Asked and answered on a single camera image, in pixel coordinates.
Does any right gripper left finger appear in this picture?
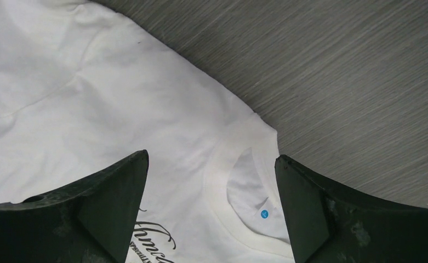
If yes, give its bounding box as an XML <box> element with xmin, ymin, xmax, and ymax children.
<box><xmin>0</xmin><ymin>150</ymin><xmax>149</xmax><ymax>262</ymax></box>

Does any white floral t-shirt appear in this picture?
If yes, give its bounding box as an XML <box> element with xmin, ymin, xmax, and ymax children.
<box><xmin>0</xmin><ymin>1</ymin><xmax>294</xmax><ymax>262</ymax></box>

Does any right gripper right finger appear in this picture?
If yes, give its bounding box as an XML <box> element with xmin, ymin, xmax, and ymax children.
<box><xmin>275</xmin><ymin>155</ymin><xmax>428</xmax><ymax>262</ymax></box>

